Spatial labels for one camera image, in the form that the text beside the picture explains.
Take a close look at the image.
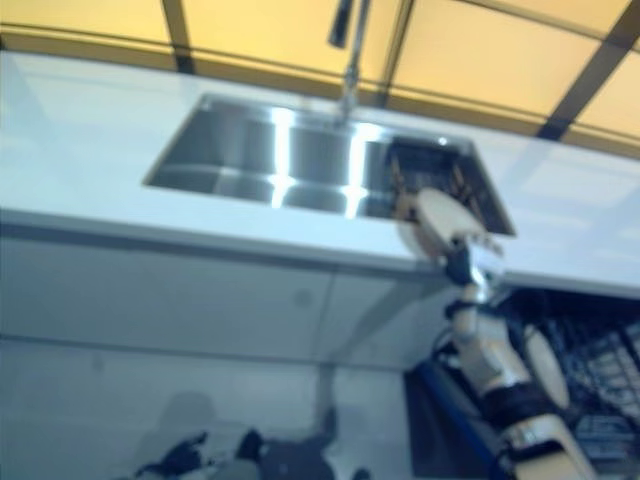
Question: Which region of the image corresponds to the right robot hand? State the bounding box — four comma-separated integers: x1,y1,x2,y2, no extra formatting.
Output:
439,227,504,285

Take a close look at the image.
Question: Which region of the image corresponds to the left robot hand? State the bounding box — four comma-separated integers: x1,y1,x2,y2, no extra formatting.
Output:
164,432,209,469

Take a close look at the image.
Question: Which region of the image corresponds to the cream round plate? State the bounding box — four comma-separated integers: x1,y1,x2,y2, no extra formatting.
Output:
524,324,571,409
397,187,490,267

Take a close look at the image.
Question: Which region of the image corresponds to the black dish drying rack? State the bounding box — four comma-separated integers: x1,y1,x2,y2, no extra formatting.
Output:
384,137,516,235

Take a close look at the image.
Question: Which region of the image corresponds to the white glossy cabinet door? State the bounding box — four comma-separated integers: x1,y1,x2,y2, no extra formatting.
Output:
319,269,464,375
0,222,337,367

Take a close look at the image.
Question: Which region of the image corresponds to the chrome kitchen faucet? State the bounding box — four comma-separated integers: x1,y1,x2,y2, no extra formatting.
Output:
327,0,374,127

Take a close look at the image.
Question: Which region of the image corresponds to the stainless steel sink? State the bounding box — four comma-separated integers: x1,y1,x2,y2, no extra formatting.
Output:
144,92,516,236

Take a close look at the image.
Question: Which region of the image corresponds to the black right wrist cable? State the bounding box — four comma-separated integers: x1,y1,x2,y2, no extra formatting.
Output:
431,324,467,372

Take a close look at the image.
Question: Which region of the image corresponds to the wire dishwasher rack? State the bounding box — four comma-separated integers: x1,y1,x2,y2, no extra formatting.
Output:
499,287,640,480

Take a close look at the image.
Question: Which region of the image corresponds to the yellow window with dark frame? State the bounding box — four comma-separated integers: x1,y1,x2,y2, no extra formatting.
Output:
0,0,640,146

